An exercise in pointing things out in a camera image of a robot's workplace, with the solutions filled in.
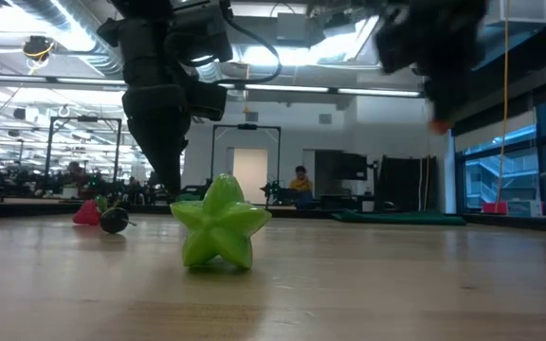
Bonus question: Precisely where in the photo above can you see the black cabinet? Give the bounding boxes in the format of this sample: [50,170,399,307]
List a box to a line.
[314,150,369,209]

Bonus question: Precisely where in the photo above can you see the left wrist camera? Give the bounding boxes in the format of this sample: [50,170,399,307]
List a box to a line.
[186,81,229,122]

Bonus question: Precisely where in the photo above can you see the dark green cloth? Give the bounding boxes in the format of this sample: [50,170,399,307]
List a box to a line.
[332,210,467,226]

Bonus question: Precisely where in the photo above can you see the hanging orange cable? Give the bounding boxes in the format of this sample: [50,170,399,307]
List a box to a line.
[496,0,511,214]

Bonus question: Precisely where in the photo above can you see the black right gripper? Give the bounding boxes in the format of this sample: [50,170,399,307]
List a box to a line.
[374,0,487,123]

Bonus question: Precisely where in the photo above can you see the person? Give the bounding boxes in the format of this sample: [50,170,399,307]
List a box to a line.
[64,160,89,190]
[287,165,316,209]

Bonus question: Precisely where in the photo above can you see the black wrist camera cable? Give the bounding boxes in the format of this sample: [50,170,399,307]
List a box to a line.
[215,0,284,86]

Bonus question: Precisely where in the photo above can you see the ceiling cable reel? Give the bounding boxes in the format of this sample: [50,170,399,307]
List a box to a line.
[21,35,56,63]

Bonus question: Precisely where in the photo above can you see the black standing panel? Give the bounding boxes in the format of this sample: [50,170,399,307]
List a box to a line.
[377,154,438,212]

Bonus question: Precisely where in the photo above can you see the black background rig frame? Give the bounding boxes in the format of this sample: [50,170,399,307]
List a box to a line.
[45,116,123,198]
[209,123,282,207]

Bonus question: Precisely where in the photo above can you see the green toy starfruit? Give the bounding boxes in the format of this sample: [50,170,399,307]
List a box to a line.
[170,172,273,271]

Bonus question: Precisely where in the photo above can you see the long ceiling light fixture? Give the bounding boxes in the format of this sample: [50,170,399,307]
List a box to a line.
[225,82,424,99]

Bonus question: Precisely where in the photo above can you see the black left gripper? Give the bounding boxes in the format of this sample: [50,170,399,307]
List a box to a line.
[121,83,193,196]

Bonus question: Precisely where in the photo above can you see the dark toy fruit with stem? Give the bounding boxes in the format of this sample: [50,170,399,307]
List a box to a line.
[100,206,137,235]

